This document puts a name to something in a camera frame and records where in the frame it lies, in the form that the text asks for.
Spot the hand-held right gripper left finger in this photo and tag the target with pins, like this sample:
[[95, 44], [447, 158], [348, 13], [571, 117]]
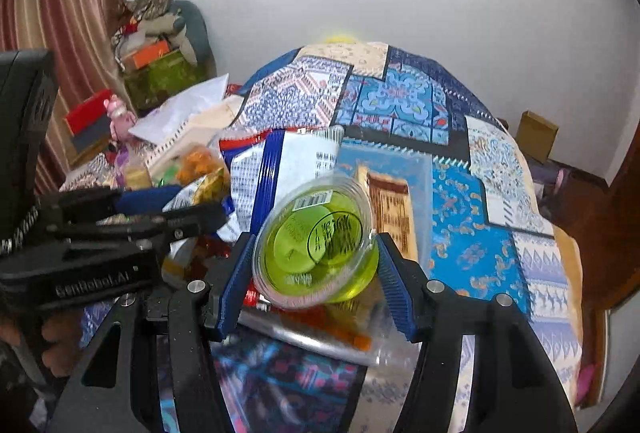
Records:
[[235, 285]]

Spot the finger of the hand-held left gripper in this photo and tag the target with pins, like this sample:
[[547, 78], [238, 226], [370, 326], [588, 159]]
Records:
[[145, 200], [195, 220]]

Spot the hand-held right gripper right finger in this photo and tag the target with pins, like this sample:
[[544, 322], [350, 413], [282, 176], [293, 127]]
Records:
[[395, 295]]

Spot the white barcode snack packet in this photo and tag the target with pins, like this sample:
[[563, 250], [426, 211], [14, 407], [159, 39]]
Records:
[[187, 195]]

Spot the orange wafer packet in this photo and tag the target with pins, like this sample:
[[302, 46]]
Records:
[[350, 340]]

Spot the green jelly cup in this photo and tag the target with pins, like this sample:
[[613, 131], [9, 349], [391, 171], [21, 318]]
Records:
[[310, 253]]

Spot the brown cracker packet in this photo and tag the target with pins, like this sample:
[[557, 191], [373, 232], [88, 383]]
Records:
[[392, 208]]

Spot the clear plastic storage box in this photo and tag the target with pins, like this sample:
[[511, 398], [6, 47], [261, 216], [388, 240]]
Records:
[[425, 193]]

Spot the white blue snack packet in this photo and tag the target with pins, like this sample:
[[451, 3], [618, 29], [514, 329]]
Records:
[[295, 163]]

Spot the person's left hand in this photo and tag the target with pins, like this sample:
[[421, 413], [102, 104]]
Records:
[[60, 343]]

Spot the red snack packet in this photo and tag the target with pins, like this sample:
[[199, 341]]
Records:
[[210, 258]]

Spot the yellow puffed snack bag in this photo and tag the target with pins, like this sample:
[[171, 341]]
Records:
[[197, 160]]

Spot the dark blue box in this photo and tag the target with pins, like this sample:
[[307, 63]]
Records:
[[92, 138]]

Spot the pink plush toy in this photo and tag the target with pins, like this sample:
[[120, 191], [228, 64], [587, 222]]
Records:
[[120, 118]]

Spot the white pillow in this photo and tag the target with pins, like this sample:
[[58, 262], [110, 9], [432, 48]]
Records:
[[190, 108]]

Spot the red box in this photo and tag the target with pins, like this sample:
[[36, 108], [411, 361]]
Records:
[[87, 113]]

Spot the patchwork blanket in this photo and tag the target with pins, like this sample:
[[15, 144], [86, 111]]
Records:
[[480, 233]]

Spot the green box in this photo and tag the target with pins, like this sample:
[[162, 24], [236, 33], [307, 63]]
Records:
[[165, 80]]

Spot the orange box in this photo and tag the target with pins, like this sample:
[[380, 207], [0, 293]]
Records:
[[147, 55]]

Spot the grey cloth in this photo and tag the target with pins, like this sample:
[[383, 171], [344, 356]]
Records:
[[550, 185]]

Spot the cardboard box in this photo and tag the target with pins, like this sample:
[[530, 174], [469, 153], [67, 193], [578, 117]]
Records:
[[537, 135]]

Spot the brown wooden wardrobe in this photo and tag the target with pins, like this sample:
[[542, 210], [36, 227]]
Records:
[[625, 213]]

